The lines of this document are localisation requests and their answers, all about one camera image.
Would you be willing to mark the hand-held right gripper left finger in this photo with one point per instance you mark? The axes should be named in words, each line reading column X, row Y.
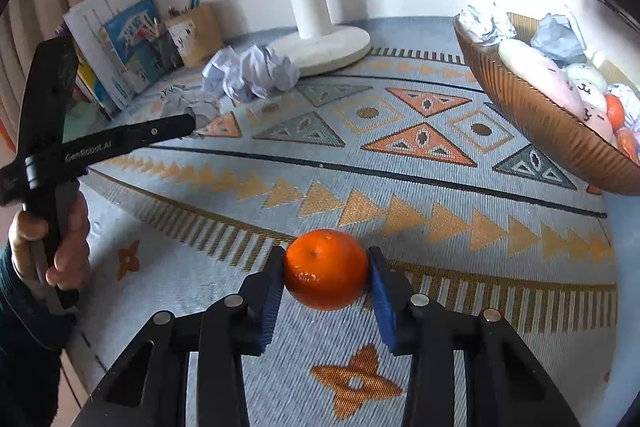
column 267, row 302

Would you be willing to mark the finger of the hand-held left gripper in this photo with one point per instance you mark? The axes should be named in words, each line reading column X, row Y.
column 160, row 129

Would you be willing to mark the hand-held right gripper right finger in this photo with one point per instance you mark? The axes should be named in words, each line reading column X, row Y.
column 384, row 302

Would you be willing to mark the white grey paper ball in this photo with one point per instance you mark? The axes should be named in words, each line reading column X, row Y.
column 202, row 111

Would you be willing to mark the orange mandarin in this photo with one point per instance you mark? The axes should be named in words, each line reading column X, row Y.
column 615, row 112
column 327, row 269

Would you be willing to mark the gold ribbed bowl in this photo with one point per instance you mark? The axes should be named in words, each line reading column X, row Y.
column 540, row 132

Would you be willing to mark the green plush bun toy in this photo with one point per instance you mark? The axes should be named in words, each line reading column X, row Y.
column 530, row 67

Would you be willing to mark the pink plush bun toy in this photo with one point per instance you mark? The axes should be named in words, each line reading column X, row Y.
column 597, row 122

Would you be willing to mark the white plush bun toy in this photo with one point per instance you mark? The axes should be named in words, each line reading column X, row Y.
column 587, row 82

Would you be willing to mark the blue lined paper ball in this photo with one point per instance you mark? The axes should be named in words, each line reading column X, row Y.
column 557, row 37

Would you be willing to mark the person's left forearm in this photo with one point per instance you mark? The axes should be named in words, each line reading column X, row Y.
column 25, row 347

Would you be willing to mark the person's left hand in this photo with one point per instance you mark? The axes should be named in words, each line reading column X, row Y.
column 75, row 247

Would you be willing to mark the black mesh pen holder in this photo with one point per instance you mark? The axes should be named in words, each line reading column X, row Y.
column 166, row 52

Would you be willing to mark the bunch of pens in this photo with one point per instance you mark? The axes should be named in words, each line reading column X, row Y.
column 155, row 29
column 187, row 4

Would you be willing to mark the row of upright books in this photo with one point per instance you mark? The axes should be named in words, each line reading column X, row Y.
column 115, row 32

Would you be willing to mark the beige curtain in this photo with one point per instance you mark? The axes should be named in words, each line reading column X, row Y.
column 30, row 7

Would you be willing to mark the brown paper pen holder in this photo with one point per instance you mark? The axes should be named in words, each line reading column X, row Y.
column 197, row 34

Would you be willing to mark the patterned woven table mat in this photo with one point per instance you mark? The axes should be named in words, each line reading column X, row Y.
column 350, row 167

